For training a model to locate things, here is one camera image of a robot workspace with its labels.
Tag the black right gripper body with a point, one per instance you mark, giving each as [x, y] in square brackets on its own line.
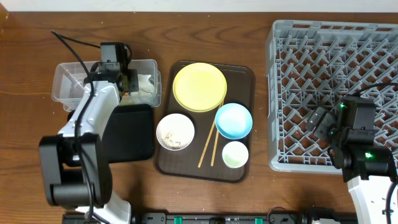
[331, 125]

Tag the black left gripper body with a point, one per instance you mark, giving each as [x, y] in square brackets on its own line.
[131, 79]

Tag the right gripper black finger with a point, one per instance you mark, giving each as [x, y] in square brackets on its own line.
[323, 130]
[316, 118]

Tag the white tissue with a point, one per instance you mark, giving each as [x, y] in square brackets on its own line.
[146, 88]

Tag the white bowl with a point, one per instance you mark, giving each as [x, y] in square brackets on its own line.
[175, 132]

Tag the light blue bowl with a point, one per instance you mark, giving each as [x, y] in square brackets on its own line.
[233, 121]

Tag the pale green cup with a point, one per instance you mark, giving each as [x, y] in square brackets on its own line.
[235, 154]

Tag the green yellow snack wrapper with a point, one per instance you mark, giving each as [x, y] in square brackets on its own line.
[133, 98]

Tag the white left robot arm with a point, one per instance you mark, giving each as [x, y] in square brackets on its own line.
[74, 165]

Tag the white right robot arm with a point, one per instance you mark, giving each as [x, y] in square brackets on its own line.
[368, 169]

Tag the grey plastic dishwasher rack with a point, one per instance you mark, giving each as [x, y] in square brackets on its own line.
[315, 63]

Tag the black waste tray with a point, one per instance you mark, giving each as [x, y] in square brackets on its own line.
[129, 134]

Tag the clear plastic waste bin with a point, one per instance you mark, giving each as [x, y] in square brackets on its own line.
[68, 86]

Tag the yellow plate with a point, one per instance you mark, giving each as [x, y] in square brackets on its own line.
[199, 87]

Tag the dark brown serving tray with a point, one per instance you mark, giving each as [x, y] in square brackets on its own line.
[187, 162]

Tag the wooden chopstick left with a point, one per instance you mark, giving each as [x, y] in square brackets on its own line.
[206, 144]

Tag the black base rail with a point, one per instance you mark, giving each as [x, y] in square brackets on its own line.
[277, 215]

